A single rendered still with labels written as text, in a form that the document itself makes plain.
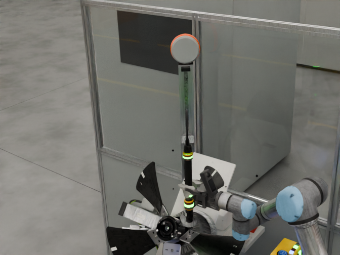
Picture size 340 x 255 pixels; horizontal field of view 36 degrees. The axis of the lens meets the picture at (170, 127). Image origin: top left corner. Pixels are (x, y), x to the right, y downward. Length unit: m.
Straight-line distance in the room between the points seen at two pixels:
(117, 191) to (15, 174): 2.08
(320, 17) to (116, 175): 5.21
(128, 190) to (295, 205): 2.02
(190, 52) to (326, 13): 5.53
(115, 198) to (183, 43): 1.52
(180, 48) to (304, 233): 1.27
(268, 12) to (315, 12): 3.66
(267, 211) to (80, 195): 3.12
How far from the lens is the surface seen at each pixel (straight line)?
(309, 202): 1.94
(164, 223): 2.49
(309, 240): 1.98
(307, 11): 8.32
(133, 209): 2.80
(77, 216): 4.85
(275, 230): 3.15
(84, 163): 5.71
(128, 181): 3.70
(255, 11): 4.42
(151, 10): 3.07
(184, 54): 2.81
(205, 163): 2.78
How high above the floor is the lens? 2.67
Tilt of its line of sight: 25 degrees down
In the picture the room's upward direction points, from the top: 2 degrees counter-clockwise
